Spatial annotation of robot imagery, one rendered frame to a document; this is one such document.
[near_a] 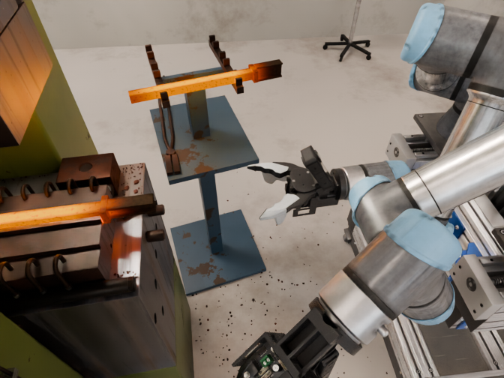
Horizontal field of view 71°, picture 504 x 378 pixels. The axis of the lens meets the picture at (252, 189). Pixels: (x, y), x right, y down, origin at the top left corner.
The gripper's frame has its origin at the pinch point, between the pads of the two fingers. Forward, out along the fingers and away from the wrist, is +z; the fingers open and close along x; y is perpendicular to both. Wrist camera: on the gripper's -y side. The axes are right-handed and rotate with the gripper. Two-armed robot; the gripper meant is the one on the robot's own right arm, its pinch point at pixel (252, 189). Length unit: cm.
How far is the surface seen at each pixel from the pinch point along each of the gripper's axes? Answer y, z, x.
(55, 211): -0.8, 39.4, 0.2
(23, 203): 0.8, 47.1, 4.9
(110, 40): 94, 83, 293
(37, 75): -29.0, 30.7, 0.7
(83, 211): -0.8, 33.8, -0.9
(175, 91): -2.6, 14.7, 36.6
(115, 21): 77, 74, 292
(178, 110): 24, 17, 66
